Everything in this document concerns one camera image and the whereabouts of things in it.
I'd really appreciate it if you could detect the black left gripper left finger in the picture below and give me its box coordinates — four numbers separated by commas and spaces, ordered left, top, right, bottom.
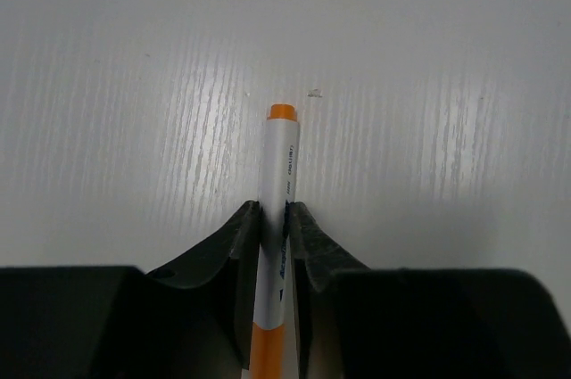
1, 201, 261, 378

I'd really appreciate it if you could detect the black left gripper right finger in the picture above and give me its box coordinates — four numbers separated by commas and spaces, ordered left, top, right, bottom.
289, 202, 570, 378

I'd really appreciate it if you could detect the orange capped white marker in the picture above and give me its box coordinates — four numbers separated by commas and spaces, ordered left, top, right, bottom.
249, 103, 300, 378

